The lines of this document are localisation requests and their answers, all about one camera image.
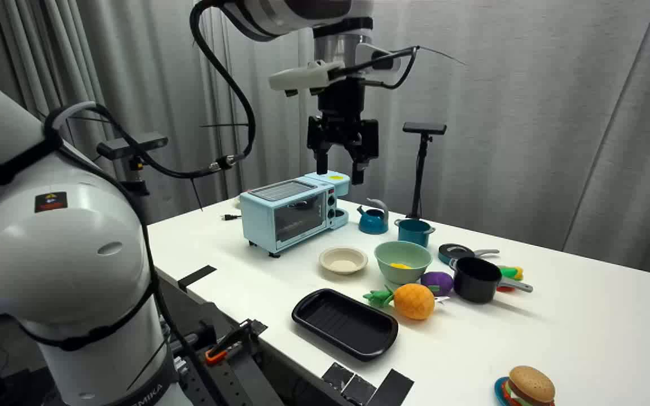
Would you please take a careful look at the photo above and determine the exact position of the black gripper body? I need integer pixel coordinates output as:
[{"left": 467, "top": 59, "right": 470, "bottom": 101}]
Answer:
[{"left": 307, "top": 77, "right": 379, "bottom": 162}]

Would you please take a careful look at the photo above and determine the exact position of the green bowl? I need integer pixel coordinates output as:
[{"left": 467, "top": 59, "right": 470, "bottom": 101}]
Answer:
[{"left": 373, "top": 239, "right": 434, "bottom": 288}]

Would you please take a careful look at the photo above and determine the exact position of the cream white plate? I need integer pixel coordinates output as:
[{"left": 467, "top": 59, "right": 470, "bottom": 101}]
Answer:
[{"left": 319, "top": 246, "right": 370, "bottom": 278}]

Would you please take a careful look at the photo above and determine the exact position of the small blue plate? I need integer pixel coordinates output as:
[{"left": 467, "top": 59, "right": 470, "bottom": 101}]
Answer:
[{"left": 491, "top": 375, "right": 515, "bottom": 406}]

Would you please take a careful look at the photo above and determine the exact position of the teal toy kettle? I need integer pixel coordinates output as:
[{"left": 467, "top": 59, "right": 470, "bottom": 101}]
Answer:
[{"left": 357, "top": 197, "right": 391, "bottom": 236}]

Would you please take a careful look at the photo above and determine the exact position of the black stand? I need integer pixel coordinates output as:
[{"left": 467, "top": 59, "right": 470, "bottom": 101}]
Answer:
[{"left": 401, "top": 120, "right": 448, "bottom": 222}]

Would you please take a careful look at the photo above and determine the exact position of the light blue toy oven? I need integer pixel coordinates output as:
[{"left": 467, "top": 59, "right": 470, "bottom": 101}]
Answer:
[{"left": 237, "top": 170, "right": 351, "bottom": 260}]

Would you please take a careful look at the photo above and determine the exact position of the teal toy pot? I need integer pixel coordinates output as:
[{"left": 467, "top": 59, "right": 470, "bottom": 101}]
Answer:
[{"left": 394, "top": 217, "right": 437, "bottom": 249}]

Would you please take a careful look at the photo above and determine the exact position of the purple toy eggplant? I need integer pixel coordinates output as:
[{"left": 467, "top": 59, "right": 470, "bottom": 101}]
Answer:
[{"left": 419, "top": 268, "right": 456, "bottom": 297}]

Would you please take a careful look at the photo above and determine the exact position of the orange toy pineapple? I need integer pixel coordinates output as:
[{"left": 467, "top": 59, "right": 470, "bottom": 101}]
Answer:
[{"left": 361, "top": 281, "right": 437, "bottom": 324}]

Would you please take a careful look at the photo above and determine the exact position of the black ridged tray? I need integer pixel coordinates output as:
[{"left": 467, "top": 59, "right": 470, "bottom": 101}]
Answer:
[{"left": 288, "top": 286, "right": 399, "bottom": 360}]

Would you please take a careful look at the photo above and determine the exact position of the black mug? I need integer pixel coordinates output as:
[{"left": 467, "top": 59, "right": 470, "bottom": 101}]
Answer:
[{"left": 451, "top": 255, "right": 504, "bottom": 304}]

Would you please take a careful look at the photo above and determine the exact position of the grey curtain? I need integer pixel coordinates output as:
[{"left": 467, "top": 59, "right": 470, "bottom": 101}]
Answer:
[{"left": 0, "top": 0, "right": 650, "bottom": 279}]

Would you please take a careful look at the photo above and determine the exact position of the green yellow toy vegetable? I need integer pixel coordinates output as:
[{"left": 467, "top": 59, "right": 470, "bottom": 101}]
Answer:
[{"left": 499, "top": 263, "right": 526, "bottom": 284}]

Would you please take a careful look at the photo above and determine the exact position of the silver toy utensil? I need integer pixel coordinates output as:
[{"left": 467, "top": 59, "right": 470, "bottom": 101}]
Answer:
[{"left": 495, "top": 278, "right": 534, "bottom": 296}]

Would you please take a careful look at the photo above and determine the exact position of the toy burger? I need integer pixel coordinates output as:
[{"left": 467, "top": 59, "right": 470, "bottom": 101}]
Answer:
[{"left": 501, "top": 363, "right": 557, "bottom": 406}]

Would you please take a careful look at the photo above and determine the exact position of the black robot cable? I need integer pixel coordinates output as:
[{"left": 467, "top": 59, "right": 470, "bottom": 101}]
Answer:
[{"left": 138, "top": 0, "right": 258, "bottom": 182}]

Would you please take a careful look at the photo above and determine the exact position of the black table edge bracket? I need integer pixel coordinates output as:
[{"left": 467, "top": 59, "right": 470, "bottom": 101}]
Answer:
[{"left": 175, "top": 263, "right": 218, "bottom": 290}]

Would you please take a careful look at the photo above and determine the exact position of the black camera on stand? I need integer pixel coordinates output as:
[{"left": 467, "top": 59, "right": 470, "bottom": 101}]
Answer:
[{"left": 96, "top": 134, "right": 172, "bottom": 199}]

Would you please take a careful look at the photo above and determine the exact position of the orange handled clamp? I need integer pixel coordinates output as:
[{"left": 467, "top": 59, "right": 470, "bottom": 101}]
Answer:
[{"left": 201, "top": 319, "right": 269, "bottom": 367}]

